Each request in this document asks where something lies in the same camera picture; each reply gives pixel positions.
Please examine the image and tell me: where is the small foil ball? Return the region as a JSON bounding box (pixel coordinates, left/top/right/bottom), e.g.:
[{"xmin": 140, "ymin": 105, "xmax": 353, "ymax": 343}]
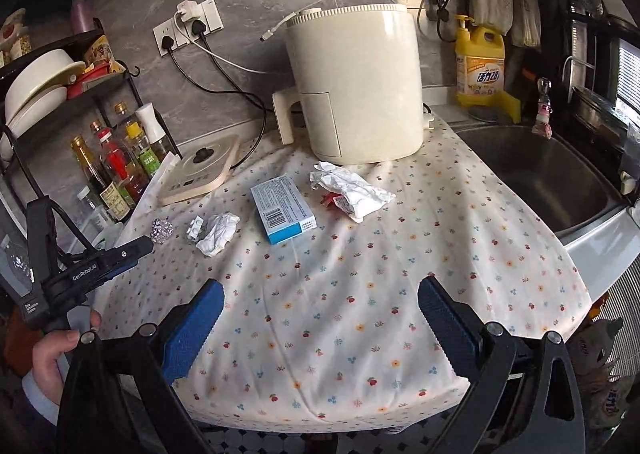
[{"xmin": 150, "ymin": 218, "xmax": 175, "ymax": 244}]

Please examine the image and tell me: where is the white tissue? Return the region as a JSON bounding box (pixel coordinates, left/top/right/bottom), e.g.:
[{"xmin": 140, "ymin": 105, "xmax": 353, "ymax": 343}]
[{"xmin": 186, "ymin": 213, "xmax": 240, "ymax": 257}]

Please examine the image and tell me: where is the blue white cardboard box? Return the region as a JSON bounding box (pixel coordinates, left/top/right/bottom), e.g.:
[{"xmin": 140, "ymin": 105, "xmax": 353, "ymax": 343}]
[{"xmin": 250, "ymin": 175, "xmax": 317, "ymax": 245}]

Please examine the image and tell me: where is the white paper wrapper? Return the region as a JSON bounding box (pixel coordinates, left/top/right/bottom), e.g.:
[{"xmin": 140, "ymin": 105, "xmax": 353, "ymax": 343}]
[{"xmin": 309, "ymin": 162, "xmax": 396, "ymax": 223}]

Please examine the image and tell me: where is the person's left hand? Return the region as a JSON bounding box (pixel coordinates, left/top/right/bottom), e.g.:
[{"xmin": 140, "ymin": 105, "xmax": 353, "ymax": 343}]
[{"xmin": 32, "ymin": 329, "xmax": 81, "ymax": 405}]

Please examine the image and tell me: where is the amber oil bottle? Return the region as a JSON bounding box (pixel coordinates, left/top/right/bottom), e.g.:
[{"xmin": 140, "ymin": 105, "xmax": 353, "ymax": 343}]
[{"xmin": 70, "ymin": 135, "xmax": 130, "ymax": 221}]

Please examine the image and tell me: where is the red sauce bottle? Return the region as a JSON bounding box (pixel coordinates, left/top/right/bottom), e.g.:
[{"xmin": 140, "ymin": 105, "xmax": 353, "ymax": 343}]
[{"xmin": 96, "ymin": 127, "xmax": 149, "ymax": 204}]

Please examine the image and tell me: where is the floral white tablecloth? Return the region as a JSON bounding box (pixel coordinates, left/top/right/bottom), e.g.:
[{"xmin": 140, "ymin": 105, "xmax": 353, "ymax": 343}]
[{"xmin": 94, "ymin": 121, "xmax": 591, "ymax": 432}]

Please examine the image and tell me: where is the black spice rack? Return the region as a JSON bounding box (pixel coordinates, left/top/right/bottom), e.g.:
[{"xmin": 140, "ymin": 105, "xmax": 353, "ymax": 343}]
[{"xmin": 1, "ymin": 22, "xmax": 177, "ymax": 240}]

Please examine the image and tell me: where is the green label sauce bottle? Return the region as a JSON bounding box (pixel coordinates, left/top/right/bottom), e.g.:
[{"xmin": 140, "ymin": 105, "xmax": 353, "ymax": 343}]
[{"xmin": 125, "ymin": 122, "xmax": 160, "ymax": 178}]

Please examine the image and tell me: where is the stainless steel sink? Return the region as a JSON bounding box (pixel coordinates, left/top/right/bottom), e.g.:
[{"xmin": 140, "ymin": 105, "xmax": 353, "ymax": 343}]
[{"xmin": 456, "ymin": 125, "xmax": 624, "ymax": 244}]

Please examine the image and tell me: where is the white bowl on rack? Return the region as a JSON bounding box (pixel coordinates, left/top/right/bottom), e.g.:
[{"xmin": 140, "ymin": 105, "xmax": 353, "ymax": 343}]
[{"xmin": 4, "ymin": 49, "xmax": 86, "ymax": 123}]

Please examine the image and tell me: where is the small pink figurine bottle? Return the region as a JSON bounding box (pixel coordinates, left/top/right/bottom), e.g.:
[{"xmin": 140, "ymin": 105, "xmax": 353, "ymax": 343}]
[{"xmin": 532, "ymin": 77, "xmax": 552, "ymax": 140}]

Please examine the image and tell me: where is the yellow dish detergent bottle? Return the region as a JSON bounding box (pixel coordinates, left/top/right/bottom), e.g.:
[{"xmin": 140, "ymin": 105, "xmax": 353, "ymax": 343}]
[{"xmin": 454, "ymin": 14, "xmax": 522, "ymax": 124}]

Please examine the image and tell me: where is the cream air fryer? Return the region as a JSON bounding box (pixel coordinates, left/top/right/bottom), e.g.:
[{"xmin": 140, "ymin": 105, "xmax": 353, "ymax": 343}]
[{"xmin": 272, "ymin": 3, "xmax": 424, "ymax": 165}]

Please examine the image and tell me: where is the white wall power socket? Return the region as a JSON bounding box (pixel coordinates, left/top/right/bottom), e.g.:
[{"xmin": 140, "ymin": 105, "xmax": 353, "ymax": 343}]
[{"xmin": 153, "ymin": 0, "xmax": 224, "ymax": 57}]

